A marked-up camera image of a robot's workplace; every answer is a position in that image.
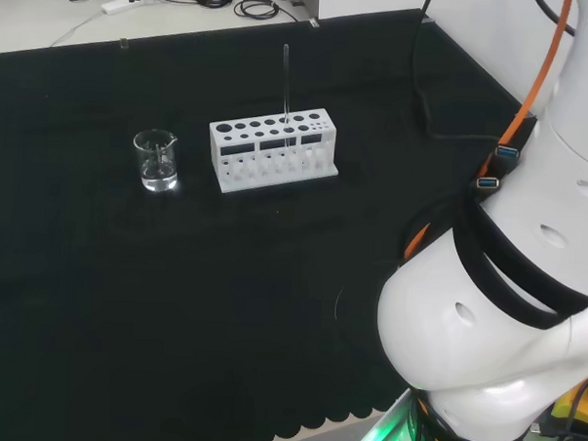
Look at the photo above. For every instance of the white power strip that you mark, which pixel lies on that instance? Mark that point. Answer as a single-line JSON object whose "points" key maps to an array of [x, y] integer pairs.
{"points": [[120, 5]]}

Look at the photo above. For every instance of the clear cloth clip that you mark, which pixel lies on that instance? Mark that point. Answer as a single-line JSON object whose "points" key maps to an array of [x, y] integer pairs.
{"points": [[123, 43], [313, 22]]}

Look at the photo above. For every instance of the black bench cloth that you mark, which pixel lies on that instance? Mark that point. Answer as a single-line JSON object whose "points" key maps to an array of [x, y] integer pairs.
{"points": [[173, 298]]}

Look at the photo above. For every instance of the yellow stop button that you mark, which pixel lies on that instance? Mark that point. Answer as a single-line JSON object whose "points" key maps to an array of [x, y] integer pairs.
{"points": [[576, 404]]}

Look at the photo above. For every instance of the small clear glass beaker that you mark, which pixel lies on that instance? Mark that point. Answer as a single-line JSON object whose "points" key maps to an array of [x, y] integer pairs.
{"points": [[155, 165]]}

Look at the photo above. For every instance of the clear glass rod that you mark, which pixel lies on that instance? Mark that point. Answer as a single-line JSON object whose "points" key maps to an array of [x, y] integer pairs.
{"points": [[286, 83]]}

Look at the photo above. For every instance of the blue USB plug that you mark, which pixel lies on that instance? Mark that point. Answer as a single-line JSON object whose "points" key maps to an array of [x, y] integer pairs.
{"points": [[488, 183], [507, 152]]}

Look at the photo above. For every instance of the white test tube rack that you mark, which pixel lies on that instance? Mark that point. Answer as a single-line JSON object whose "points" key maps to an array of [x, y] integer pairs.
{"points": [[272, 156]]}

